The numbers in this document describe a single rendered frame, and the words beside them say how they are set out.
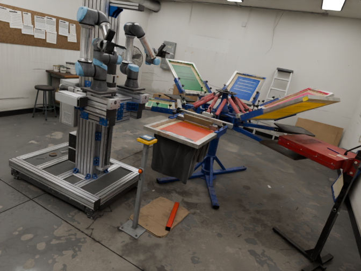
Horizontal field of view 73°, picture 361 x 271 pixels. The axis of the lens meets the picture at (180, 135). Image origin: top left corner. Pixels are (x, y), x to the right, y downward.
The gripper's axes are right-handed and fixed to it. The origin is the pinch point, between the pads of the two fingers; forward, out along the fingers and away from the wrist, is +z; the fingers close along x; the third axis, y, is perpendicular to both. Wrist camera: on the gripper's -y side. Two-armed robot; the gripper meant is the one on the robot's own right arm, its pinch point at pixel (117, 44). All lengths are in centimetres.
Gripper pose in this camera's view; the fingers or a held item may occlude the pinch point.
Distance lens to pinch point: 177.6
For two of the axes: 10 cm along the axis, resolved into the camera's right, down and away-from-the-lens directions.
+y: -2.8, 9.3, 2.3
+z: 6.2, 3.6, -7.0
